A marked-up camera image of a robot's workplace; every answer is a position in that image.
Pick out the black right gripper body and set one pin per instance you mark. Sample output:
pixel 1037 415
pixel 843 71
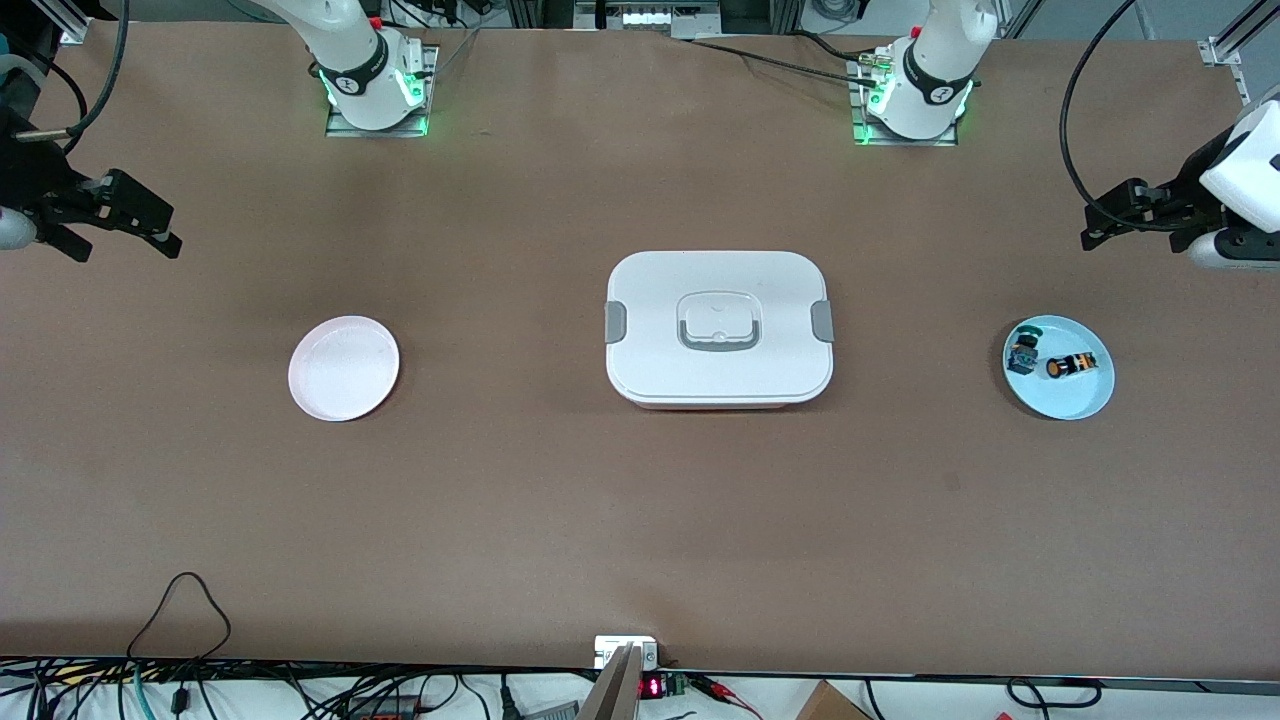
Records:
pixel 32 180

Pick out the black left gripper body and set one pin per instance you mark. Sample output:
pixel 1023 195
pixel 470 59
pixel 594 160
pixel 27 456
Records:
pixel 1181 203

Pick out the orange push-button switch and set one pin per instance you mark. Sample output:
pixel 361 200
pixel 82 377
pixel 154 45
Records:
pixel 1056 369

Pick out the white lunch box grey clips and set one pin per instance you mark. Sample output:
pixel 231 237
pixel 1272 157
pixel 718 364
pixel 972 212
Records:
pixel 650 300

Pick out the brown cardboard box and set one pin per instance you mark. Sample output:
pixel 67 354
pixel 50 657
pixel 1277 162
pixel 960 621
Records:
pixel 828 705

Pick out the aluminium corner profile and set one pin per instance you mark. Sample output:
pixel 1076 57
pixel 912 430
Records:
pixel 1222 50

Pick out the light blue round plate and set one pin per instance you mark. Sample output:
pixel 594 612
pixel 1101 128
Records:
pixel 1060 398

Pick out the pink round plate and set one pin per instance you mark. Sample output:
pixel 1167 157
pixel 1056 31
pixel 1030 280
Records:
pixel 340 370

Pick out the white labelled panel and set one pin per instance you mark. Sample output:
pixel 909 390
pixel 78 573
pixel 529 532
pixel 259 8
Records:
pixel 645 18

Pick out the red black clip leads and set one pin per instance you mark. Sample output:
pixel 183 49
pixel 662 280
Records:
pixel 720 690

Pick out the small white socket block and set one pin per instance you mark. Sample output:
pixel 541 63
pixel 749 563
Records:
pixel 610 648

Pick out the red digit display module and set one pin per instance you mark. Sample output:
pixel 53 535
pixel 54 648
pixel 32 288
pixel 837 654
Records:
pixel 652 688

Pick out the aluminium profile bar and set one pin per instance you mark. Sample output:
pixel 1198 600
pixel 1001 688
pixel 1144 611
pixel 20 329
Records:
pixel 612 695

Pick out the slotted metal rail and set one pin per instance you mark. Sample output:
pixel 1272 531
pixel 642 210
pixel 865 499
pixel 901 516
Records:
pixel 1248 85

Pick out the aluminium frame profile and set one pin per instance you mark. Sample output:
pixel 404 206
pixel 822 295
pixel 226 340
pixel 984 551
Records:
pixel 62 20

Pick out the green push-button switch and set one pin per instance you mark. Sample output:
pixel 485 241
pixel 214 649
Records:
pixel 1022 352

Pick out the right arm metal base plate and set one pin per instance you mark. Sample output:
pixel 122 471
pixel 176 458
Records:
pixel 345 130

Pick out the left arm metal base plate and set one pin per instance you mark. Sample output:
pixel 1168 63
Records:
pixel 900 142

